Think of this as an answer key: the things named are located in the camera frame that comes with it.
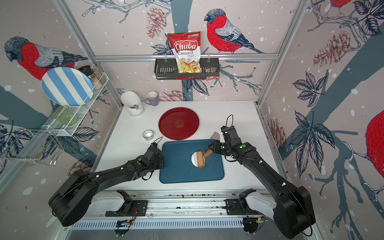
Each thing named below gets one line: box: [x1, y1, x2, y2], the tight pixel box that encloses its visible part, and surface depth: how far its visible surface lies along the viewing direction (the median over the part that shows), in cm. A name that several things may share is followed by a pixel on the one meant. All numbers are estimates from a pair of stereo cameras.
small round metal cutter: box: [142, 129, 154, 141], surface depth 103 cm
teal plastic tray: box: [159, 139, 225, 184], surface depth 88 cm
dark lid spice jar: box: [78, 65, 95, 79], surface depth 81 cm
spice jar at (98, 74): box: [92, 66, 106, 84], surface depth 87 cm
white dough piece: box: [191, 152, 198, 168], surface depth 90 cm
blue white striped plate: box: [41, 67, 94, 107], surface depth 74 cm
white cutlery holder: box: [121, 91, 144, 117], surface depth 111 cm
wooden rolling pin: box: [197, 149, 213, 169], surface depth 87 cm
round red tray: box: [158, 107, 200, 141], surface depth 110 cm
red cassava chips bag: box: [167, 31, 202, 74], surface depth 83 cm
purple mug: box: [144, 91, 159, 107], surface depth 119 cm
